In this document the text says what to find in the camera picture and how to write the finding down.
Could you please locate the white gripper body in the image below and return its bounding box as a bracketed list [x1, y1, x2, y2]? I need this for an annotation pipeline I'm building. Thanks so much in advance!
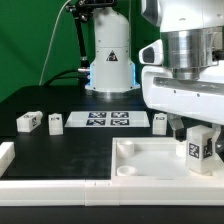
[142, 64, 224, 125]

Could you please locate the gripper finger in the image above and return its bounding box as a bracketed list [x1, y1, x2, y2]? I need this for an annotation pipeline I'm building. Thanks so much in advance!
[212, 124, 224, 154]
[168, 114, 186, 142]

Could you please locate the white square tabletop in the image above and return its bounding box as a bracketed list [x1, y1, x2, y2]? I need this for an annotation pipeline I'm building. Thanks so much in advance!
[111, 137, 224, 180]

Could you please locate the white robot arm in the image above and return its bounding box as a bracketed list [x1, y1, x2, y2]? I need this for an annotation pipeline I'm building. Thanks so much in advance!
[87, 0, 224, 154]

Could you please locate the white sheet with markers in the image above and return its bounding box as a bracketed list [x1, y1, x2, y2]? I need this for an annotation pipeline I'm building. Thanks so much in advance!
[65, 111, 150, 128]

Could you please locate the white U-shaped fence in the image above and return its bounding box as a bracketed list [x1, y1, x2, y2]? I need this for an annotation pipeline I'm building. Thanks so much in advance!
[0, 140, 224, 207]

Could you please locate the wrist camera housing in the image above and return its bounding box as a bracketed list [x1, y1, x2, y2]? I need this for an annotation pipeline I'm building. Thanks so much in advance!
[139, 40, 164, 65]

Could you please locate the black cable bundle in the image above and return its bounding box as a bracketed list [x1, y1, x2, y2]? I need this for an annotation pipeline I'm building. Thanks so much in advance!
[43, 68, 88, 88]

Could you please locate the black camera stand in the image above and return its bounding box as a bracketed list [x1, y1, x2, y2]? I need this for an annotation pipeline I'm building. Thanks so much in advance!
[66, 0, 117, 75]

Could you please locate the white cable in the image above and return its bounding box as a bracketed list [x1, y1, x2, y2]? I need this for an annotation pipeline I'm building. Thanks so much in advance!
[38, 0, 73, 87]

